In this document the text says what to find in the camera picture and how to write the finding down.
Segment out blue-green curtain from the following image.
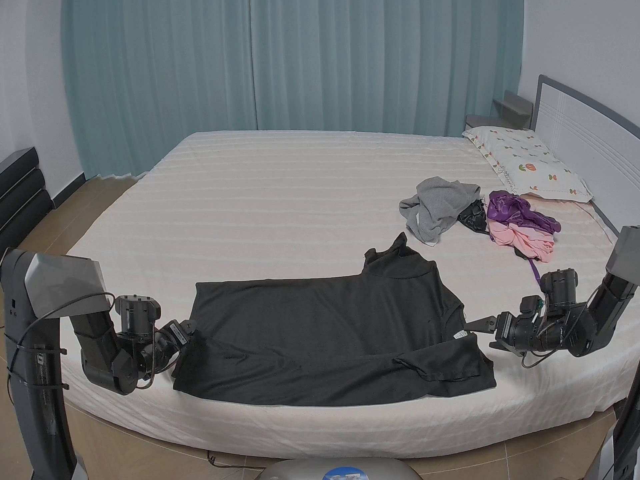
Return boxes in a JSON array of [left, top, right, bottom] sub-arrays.
[[250, 0, 525, 137], [60, 0, 259, 180]]

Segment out pink garment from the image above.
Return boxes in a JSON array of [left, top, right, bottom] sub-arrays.
[[487, 220, 556, 264]]

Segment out purple garment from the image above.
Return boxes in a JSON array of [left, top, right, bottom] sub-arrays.
[[486, 190, 562, 290]]

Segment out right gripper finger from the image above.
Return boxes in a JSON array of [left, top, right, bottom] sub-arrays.
[[464, 316, 501, 335]]

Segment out black T-shirt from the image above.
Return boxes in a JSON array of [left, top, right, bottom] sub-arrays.
[[172, 233, 498, 408]]

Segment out black chest of drawers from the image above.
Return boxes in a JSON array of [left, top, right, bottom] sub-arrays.
[[0, 148, 53, 250]]

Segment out bed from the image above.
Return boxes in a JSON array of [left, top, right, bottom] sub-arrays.
[[62, 74, 640, 462]]

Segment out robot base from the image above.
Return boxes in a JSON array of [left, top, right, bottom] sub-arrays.
[[255, 458, 424, 480]]

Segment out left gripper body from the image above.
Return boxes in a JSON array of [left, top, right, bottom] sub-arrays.
[[150, 319, 199, 369]]

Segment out grey garment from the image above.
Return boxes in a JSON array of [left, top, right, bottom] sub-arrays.
[[398, 178, 482, 246]]

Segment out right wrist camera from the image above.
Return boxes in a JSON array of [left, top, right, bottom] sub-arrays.
[[519, 295, 545, 319]]

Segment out small black garment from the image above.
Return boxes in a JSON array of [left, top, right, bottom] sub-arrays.
[[457, 199, 490, 234]]

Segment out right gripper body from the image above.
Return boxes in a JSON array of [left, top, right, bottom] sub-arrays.
[[489, 310, 547, 355]]

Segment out grey bedside table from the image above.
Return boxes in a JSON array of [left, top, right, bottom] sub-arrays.
[[464, 90, 534, 130]]

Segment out white printed pillow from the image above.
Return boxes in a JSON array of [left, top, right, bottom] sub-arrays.
[[460, 126, 595, 203]]

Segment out black cable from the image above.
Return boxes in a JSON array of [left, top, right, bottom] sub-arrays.
[[6, 292, 117, 386], [204, 450, 267, 472]]

